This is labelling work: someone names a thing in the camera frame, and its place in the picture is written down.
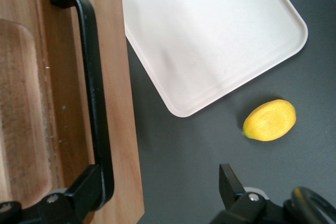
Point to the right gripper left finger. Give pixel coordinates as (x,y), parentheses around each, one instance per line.
(78,192)

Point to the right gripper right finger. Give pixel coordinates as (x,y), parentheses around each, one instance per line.
(233,195)

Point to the wooden drawer with shallow front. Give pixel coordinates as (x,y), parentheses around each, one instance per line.
(115,103)

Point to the yellow lemon half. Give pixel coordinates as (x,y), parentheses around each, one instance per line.
(269,120)

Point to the beige plastic tray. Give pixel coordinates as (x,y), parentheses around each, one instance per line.
(210,37)

